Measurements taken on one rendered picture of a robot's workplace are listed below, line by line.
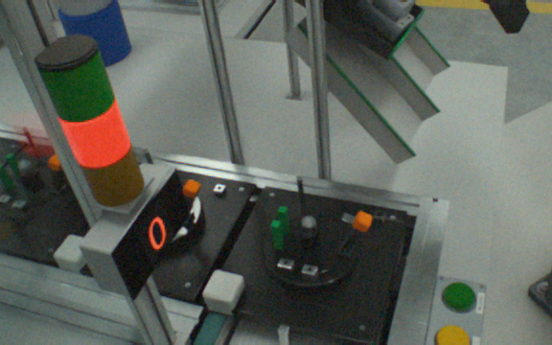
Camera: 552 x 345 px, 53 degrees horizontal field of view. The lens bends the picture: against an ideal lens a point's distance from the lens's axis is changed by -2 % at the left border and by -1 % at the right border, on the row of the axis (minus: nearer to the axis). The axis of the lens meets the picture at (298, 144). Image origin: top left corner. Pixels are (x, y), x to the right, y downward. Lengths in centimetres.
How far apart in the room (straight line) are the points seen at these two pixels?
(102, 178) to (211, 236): 39
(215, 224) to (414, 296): 32
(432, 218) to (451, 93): 49
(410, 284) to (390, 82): 37
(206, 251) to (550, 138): 75
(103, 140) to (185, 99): 89
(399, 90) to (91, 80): 66
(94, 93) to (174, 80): 99
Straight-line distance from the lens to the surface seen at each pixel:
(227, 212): 92
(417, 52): 115
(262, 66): 146
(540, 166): 119
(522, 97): 289
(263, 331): 84
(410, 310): 81
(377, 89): 99
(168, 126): 131
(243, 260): 85
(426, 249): 88
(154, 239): 60
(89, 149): 51
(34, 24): 49
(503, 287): 97
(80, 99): 48
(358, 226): 75
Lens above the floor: 163
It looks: 40 degrees down
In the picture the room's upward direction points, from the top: 6 degrees counter-clockwise
